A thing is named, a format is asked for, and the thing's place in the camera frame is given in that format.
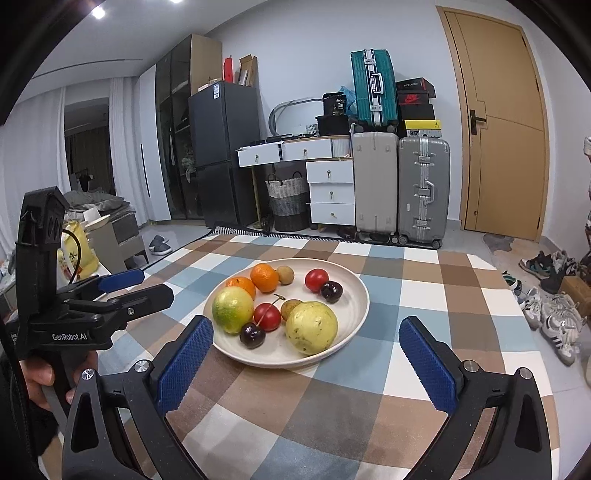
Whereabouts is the woven laundry basket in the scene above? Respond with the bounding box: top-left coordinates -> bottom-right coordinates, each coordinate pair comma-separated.
266,171 -> 310,232

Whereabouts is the orange tangerine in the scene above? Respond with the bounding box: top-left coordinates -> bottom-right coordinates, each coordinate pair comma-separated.
250,263 -> 280,294
224,276 -> 256,299

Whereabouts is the brown longan fruit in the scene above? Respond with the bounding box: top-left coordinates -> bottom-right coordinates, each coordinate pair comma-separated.
276,265 -> 294,285

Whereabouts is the black refrigerator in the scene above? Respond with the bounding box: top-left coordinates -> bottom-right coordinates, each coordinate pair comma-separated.
189,81 -> 260,227

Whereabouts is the teal suitcase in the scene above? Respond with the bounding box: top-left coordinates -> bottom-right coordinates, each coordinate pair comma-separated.
351,49 -> 399,133

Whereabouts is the small brown pear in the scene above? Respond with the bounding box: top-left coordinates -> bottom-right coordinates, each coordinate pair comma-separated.
280,299 -> 303,322

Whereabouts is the grey aluminium suitcase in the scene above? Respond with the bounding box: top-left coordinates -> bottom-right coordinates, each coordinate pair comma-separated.
398,137 -> 450,250

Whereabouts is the yellow plastic bag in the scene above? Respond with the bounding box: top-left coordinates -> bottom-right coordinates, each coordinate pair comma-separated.
57,221 -> 99,282

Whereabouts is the person's left hand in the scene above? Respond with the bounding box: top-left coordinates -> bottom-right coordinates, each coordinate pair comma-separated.
20,351 -> 99,411

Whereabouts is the white striped sneaker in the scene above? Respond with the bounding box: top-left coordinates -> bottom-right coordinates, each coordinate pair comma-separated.
541,312 -> 579,367

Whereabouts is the green-yellow citrus fruit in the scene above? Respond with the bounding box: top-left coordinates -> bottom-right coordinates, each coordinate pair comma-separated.
211,286 -> 254,335

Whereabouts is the red tomato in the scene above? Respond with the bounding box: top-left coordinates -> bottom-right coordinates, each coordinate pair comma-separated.
253,302 -> 283,332
304,268 -> 329,294

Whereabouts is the white drawer desk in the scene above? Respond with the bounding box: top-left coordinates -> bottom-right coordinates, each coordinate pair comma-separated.
238,135 -> 356,227

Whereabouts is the beige suitcase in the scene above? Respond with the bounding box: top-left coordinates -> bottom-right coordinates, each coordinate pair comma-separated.
353,132 -> 399,235

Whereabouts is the yellow black box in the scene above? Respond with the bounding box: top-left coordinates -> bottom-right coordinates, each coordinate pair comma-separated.
405,119 -> 442,138

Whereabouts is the dark cherry with stem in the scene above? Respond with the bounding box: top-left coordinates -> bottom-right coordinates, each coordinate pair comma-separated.
239,294 -> 286,349

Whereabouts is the dark plum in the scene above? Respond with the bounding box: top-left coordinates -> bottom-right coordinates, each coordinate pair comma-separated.
320,281 -> 344,304

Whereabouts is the wooden door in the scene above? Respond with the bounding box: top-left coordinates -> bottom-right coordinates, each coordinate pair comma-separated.
438,6 -> 549,241

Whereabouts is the cream oval plate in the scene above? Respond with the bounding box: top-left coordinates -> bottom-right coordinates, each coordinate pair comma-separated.
204,258 -> 370,369

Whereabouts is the large yellow pomelo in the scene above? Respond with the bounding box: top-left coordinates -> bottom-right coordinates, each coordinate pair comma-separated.
286,301 -> 339,355

